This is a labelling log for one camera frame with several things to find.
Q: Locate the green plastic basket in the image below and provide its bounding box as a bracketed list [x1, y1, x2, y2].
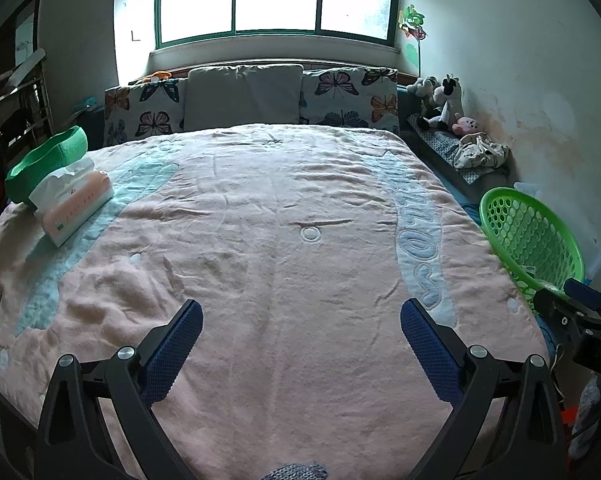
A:
[479, 187, 585, 301]

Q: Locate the tissue pack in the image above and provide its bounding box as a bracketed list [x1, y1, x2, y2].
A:
[28, 156, 115, 248]

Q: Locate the pink blanket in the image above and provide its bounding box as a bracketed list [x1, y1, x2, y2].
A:
[0, 124, 549, 476]

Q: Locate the clear storage box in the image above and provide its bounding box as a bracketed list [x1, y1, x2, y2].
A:
[511, 180, 601, 286]

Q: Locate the window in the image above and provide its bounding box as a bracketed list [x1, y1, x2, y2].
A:
[155, 0, 400, 51]

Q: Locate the blue patterned mat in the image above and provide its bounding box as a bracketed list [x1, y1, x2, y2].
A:
[405, 112, 511, 186]

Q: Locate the cow plush toy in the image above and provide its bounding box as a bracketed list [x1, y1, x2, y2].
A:
[418, 74, 464, 133]

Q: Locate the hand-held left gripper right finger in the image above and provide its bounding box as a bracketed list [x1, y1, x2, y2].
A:
[399, 298, 569, 480]

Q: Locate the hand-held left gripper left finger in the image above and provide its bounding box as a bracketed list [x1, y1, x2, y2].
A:
[35, 299, 204, 480]

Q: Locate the green pinwheel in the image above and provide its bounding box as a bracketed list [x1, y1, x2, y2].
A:
[397, 5, 429, 78]

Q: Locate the grey pillow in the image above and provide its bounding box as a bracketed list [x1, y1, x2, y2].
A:
[183, 64, 304, 132]

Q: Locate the dark metal rack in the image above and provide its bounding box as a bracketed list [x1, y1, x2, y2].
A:
[0, 50, 56, 211]

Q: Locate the green felt basket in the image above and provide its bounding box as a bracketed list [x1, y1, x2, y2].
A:
[5, 126, 88, 206]

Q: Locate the blue blanket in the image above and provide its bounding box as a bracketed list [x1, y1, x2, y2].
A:
[453, 187, 486, 221]

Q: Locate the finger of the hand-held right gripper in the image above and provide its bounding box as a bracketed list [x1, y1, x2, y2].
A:
[532, 289, 590, 332]
[563, 278, 601, 313]

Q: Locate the dark wooden frame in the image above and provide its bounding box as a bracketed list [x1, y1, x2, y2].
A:
[0, 0, 44, 86]

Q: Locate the person's left forearm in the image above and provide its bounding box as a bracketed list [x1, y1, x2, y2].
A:
[263, 462, 330, 480]

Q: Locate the crumpled beige patterned cloth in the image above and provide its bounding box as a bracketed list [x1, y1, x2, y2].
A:
[453, 131, 510, 171]

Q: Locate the butterfly print pillow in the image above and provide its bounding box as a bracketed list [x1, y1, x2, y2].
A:
[104, 77, 187, 147]
[299, 67, 400, 133]

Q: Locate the grey plush toy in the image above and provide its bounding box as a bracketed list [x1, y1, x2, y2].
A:
[413, 76, 441, 111]

